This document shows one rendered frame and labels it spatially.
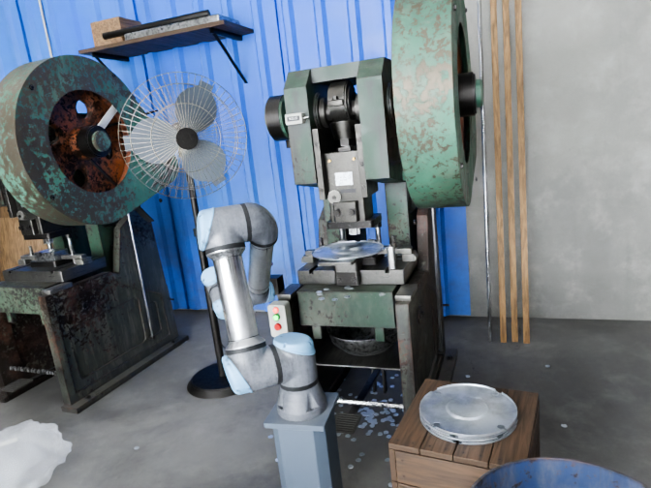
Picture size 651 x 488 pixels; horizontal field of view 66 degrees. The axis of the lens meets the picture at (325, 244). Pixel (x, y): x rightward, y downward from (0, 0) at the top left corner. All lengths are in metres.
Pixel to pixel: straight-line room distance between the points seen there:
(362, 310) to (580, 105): 1.80
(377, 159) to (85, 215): 1.48
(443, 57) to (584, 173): 1.74
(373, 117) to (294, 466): 1.21
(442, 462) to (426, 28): 1.26
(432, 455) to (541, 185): 1.99
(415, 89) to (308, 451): 1.12
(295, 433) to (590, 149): 2.30
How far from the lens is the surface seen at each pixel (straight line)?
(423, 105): 1.59
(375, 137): 1.91
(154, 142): 2.47
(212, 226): 1.43
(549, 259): 3.26
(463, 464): 1.54
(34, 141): 2.56
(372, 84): 1.91
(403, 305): 1.84
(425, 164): 1.66
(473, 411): 1.65
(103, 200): 2.77
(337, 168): 2.01
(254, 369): 1.44
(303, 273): 2.08
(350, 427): 2.01
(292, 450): 1.59
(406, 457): 1.59
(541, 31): 3.16
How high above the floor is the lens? 1.25
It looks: 13 degrees down
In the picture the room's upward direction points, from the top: 6 degrees counter-clockwise
